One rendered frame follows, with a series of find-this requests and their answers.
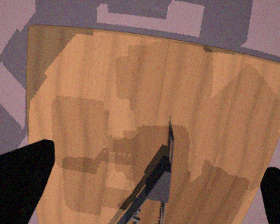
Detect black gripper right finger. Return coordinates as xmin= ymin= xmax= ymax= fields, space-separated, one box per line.
xmin=260 ymin=167 xmax=280 ymax=224

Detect wooden board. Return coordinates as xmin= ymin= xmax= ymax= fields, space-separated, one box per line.
xmin=26 ymin=24 xmax=280 ymax=224

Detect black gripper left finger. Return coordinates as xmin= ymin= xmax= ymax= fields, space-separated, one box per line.
xmin=0 ymin=140 xmax=55 ymax=224

